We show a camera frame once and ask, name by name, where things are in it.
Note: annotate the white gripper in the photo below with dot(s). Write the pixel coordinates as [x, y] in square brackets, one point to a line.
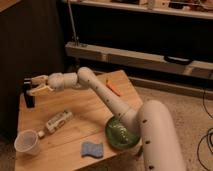
[56, 82]

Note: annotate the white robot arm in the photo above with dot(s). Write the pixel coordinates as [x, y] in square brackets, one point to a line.
[152, 121]

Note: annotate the translucent white cup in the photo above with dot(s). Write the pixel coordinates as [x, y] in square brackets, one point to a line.
[27, 142]

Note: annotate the green ceramic bowl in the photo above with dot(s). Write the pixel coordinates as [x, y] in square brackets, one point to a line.
[118, 136]

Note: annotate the white small bottle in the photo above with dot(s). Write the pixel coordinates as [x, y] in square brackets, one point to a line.
[56, 122]

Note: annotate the wooden table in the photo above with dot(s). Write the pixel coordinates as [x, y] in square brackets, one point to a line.
[61, 151]

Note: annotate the blue sponge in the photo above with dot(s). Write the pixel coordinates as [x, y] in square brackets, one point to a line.
[92, 149]

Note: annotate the metal shelf rail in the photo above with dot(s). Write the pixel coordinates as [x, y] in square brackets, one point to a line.
[132, 58]

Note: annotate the black handle on rail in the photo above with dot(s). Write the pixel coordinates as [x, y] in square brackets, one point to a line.
[177, 61]

